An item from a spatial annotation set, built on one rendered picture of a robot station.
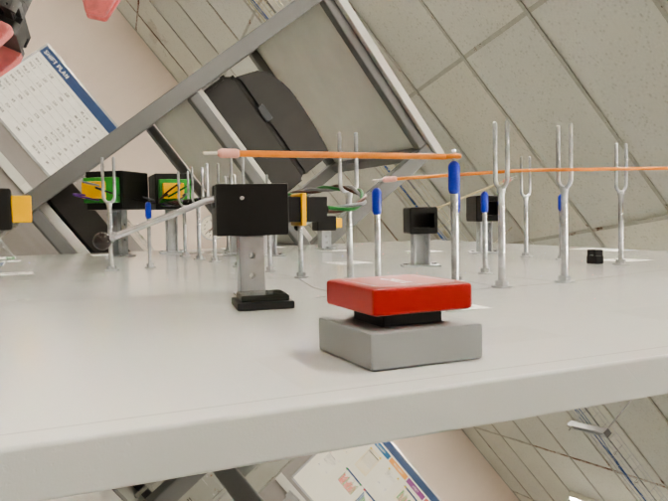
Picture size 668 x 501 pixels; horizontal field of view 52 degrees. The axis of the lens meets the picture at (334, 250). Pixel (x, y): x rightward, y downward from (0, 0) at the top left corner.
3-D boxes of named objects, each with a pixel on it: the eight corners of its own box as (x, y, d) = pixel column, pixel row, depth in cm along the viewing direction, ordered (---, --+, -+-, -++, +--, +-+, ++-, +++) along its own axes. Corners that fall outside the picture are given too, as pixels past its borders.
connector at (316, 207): (262, 222, 57) (262, 198, 56) (319, 221, 58) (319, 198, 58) (270, 222, 54) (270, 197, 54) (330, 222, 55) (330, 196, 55)
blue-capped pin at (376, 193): (367, 291, 57) (365, 188, 57) (384, 291, 57) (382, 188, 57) (372, 293, 56) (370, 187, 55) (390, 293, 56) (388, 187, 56)
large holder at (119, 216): (171, 251, 130) (169, 175, 129) (124, 257, 113) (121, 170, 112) (138, 251, 131) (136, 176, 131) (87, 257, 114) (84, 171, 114)
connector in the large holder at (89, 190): (120, 202, 113) (119, 177, 112) (111, 202, 110) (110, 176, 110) (88, 203, 114) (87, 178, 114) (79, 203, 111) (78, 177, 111)
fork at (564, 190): (580, 282, 61) (580, 122, 61) (564, 283, 61) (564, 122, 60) (565, 280, 63) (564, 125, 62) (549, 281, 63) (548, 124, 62)
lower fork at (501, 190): (517, 287, 58) (517, 119, 58) (500, 288, 57) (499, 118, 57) (502, 285, 60) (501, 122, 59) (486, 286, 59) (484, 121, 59)
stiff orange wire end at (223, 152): (200, 158, 40) (200, 149, 40) (455, 161, 47) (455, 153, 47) (204, 156, 39) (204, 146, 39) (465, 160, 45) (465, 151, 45)
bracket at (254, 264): (234, 294, 57) (232, 235, 57) (261, 293, 58) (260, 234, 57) (240, 300, 53) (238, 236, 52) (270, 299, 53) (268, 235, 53)
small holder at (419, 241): (426, 261, 90) (425, 207, 90) (443, 266, 81) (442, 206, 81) (392, 262, 90) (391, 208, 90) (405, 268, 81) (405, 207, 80)
